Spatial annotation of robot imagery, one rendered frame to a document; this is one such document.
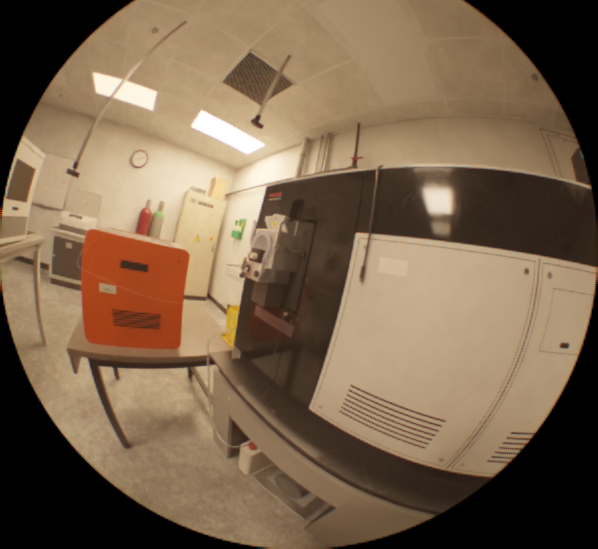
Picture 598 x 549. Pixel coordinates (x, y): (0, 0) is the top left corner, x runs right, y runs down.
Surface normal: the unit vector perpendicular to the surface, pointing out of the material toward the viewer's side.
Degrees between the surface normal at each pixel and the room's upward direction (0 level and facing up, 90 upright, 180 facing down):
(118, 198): 90
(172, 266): 90
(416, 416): 90
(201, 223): 90
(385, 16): 180
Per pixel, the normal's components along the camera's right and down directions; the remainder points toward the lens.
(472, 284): -0.67, -0.18
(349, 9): -0.22, 0.98
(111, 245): 0.71, 0.12
